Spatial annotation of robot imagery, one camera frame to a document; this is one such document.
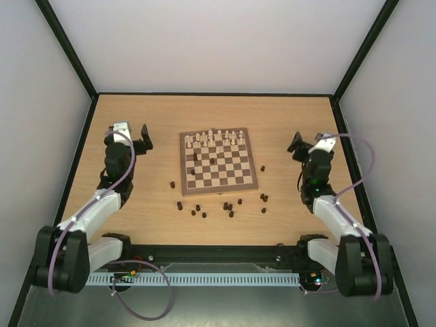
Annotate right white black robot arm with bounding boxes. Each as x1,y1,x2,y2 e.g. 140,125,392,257
287,133,394,298

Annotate light pieces back rows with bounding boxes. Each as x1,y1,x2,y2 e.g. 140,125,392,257
180,128,249,149

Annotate dark piece pair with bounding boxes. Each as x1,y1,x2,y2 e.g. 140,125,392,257
223,202,233,211
260,193,268,202

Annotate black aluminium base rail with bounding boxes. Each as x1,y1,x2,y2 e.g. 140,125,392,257
102,232,328,273

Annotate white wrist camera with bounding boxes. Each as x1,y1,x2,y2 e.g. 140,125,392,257
112,121,131,134
311,133,337,153

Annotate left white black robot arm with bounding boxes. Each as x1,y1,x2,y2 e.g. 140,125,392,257
31,121,153,295

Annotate purple cable loop front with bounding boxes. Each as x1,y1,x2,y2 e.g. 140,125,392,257
110,260,172,321

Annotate wooden chess board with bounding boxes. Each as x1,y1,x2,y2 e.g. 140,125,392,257
180,127,258,196

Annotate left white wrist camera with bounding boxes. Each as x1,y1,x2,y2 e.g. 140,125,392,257
112,121,131,134

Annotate white slotted cable duct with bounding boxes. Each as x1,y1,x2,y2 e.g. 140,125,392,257
86,272,300,287

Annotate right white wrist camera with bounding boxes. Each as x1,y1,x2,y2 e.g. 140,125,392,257
311,133,337,153

